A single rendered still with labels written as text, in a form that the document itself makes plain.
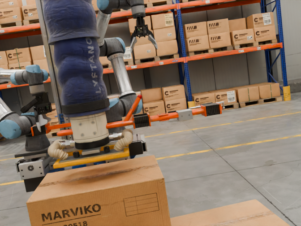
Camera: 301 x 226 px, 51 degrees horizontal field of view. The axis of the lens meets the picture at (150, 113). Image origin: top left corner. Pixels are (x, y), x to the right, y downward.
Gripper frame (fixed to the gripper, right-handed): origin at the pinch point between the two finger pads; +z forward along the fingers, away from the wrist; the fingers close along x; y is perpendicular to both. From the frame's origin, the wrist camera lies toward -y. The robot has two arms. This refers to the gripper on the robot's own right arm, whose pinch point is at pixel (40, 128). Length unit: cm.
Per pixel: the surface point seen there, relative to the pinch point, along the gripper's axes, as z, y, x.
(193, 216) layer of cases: 64, 77, -7
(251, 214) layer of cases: 64, 108, -17
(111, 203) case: 31, 36, -46
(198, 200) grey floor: 118, 108, 132
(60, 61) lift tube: -33, 23, -33
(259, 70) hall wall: 29, 486, 798
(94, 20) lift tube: -49, 41, -30
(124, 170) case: 24, 43, -26
